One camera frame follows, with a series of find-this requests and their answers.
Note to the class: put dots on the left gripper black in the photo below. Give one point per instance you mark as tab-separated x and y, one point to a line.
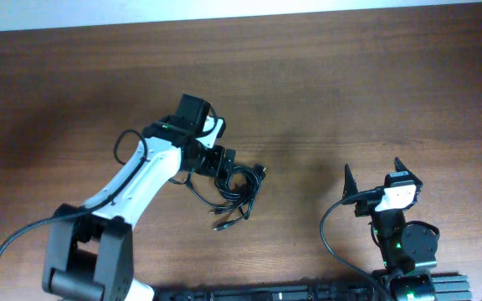
215	165

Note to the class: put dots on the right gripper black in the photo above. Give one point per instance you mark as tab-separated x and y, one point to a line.
366	207

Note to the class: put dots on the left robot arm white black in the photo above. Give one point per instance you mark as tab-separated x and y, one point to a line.
90	248

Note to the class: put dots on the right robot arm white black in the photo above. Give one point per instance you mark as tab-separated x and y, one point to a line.
407	247

